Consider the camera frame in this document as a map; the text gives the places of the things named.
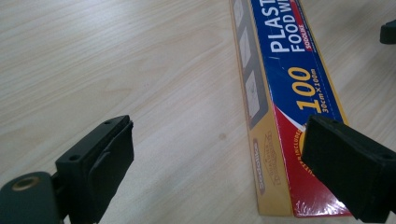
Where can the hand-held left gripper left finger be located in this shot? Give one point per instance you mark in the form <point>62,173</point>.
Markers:
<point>93,161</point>

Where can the blue red plastic wrap box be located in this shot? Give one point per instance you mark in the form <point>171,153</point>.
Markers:
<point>280,77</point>

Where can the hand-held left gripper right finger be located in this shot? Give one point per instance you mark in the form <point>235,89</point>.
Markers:
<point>348,161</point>

